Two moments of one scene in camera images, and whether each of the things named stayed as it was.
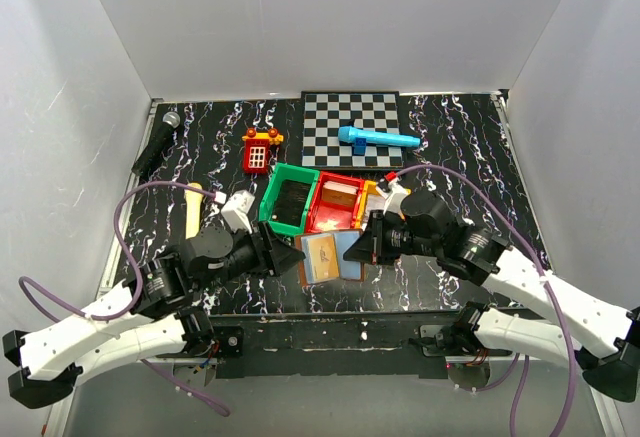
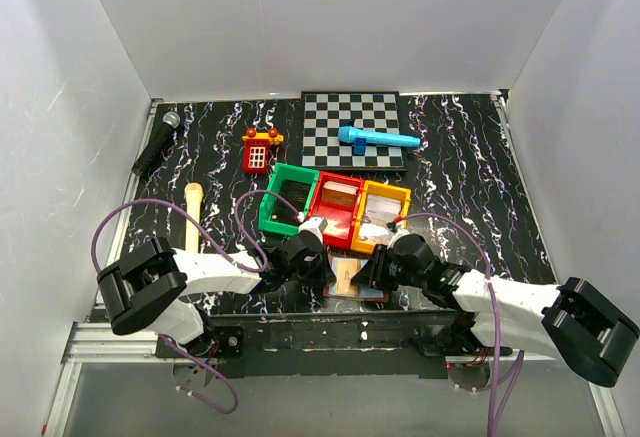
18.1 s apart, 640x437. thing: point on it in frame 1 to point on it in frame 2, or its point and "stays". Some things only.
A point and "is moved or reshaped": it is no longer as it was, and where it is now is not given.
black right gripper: [376, 238] to [373, 271]
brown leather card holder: [324, 257] is moved or reshaped
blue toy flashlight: [360, 137] stays
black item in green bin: [290, 202] stays
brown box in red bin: [339, 193] stays
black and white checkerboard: [325, 113] stays
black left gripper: [266, 248] to [322, 267]
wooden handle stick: [193, 203] stays
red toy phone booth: [257, 149] stays
